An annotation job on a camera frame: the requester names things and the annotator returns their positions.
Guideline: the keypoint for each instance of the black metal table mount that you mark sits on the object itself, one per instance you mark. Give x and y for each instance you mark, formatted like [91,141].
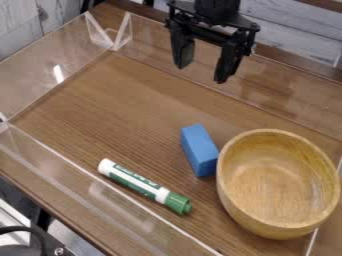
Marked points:
[41,239]

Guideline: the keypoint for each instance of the clear acrylic tray enclosure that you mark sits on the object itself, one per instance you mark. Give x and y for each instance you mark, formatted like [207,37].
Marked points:
[94,92]

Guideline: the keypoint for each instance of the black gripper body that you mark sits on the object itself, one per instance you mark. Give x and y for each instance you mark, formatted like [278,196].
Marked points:
[218,13]

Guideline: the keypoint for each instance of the brown wooden bowl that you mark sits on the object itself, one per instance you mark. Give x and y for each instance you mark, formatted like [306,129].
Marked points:
[278,183]

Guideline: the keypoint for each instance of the blue foam block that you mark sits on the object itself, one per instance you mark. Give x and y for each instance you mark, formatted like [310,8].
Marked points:
[199,149]

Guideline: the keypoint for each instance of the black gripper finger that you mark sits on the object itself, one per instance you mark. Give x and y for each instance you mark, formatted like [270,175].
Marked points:
[229,62]
[183,46]

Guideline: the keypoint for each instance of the green white marker pen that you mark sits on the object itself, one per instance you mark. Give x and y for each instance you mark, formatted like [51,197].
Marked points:
[127,178]

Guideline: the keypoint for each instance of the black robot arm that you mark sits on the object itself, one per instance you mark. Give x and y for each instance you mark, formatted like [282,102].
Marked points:
[216,35]

